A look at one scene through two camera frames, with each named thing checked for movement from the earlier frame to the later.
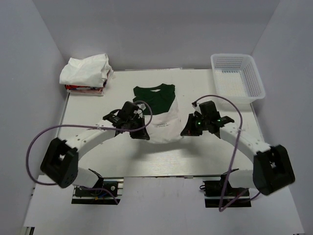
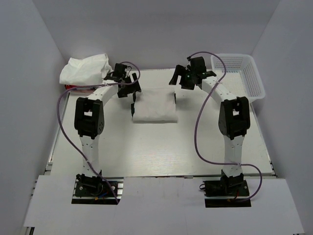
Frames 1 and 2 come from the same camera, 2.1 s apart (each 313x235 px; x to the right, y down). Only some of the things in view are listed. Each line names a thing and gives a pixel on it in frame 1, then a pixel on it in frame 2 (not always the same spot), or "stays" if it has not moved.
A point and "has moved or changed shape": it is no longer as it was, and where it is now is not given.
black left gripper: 141,134 -> 134,87
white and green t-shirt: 165,126 has moved or changed shape
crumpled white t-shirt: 91,71 stays
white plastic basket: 236,78 stays
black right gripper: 190,129 -> 180,70
